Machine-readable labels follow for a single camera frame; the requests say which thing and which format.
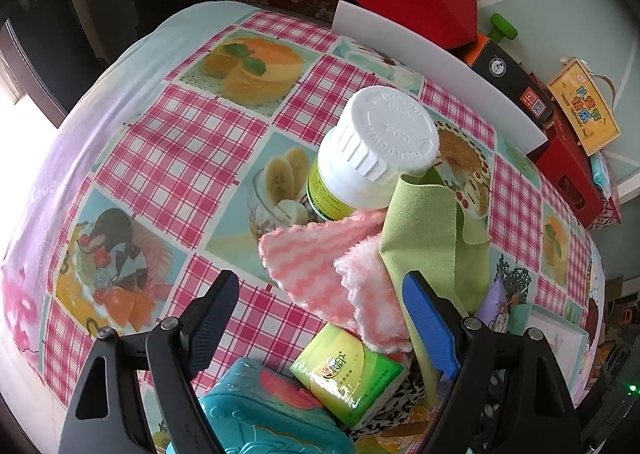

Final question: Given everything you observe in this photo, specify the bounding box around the green tissue packet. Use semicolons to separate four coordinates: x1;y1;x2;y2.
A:
290;324;407;430

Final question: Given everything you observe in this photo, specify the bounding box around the red cardboard box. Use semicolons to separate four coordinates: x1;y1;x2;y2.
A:
530;108;608;229

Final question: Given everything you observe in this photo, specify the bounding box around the pale teal box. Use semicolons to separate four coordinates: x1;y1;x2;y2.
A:
507;304;591;405

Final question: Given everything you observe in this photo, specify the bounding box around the pink striped fluffy cloth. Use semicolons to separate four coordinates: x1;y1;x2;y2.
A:
258;210;413;352

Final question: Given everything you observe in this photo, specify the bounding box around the white pill bottle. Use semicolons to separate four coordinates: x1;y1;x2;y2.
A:
306;86;441;223

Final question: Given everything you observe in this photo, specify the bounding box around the yellow wooden toy box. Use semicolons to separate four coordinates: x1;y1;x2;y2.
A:
547;58;621;157

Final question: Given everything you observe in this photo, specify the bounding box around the light teal packet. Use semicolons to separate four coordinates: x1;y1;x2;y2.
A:
591;154;615;195

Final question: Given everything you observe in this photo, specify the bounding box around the white foam board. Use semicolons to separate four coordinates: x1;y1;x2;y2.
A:
332;0;550;151

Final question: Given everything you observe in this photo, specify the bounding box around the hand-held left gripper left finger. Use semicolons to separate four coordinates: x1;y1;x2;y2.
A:
59;270;241;454

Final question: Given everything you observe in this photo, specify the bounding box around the dark furniture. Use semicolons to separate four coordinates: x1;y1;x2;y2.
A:
0;0;201;129

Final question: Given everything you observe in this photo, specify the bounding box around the black and orange box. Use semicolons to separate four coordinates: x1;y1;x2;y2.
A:
462;34;556;122

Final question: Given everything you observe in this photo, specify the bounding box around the leopard print cloth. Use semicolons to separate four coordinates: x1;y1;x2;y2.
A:
357;359;426;440

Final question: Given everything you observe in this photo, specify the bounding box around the pink checkered printed tablecloth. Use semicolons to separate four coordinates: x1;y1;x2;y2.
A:
0;1;608;454

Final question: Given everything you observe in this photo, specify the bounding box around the green plastic handle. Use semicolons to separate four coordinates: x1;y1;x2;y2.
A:
488;14;518;42

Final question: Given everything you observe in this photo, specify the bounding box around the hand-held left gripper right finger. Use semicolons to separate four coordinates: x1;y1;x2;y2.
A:
402;270;586;454

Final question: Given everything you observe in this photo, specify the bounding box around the red patterned gift bag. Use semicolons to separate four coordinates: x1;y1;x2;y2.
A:
590;184;624;231

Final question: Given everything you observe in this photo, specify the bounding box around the cluttered shelf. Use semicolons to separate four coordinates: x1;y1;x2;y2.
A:
600;276;638;339

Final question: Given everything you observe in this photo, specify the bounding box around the teal plastic toy case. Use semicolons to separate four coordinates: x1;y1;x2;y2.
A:
167;358;356;454

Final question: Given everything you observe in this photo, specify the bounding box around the green microfiber cloth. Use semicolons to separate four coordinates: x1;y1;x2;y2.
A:
378;168;492;407

